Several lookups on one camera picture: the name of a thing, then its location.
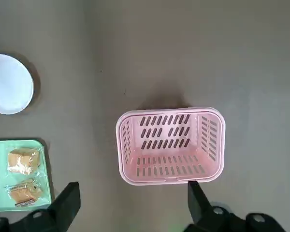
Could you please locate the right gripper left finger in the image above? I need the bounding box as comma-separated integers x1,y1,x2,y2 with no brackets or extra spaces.
0,182,81,232

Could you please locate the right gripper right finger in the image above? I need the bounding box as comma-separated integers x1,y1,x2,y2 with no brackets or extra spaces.
183,181,288,232

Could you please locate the clear-wrapped bread pack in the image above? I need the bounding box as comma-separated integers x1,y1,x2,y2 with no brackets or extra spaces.
4,178,44,208
7,147,41,175

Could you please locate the small pink plastic basket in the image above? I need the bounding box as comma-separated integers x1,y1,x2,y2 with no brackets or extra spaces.
116,106,226,186

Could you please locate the pinkish white round plate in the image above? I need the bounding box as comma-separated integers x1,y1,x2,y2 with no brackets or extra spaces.
0,54,35,115

